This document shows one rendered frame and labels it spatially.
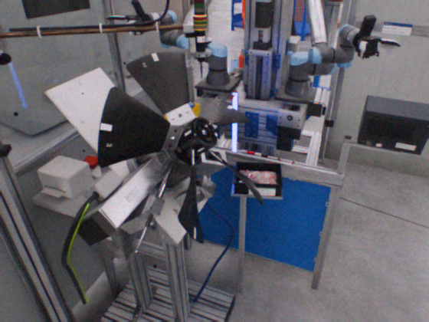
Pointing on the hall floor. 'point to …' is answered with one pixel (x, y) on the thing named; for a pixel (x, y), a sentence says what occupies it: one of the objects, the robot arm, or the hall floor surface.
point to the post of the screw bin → (241, 242)
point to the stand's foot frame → (222, 302)
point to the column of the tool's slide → (31, 244)
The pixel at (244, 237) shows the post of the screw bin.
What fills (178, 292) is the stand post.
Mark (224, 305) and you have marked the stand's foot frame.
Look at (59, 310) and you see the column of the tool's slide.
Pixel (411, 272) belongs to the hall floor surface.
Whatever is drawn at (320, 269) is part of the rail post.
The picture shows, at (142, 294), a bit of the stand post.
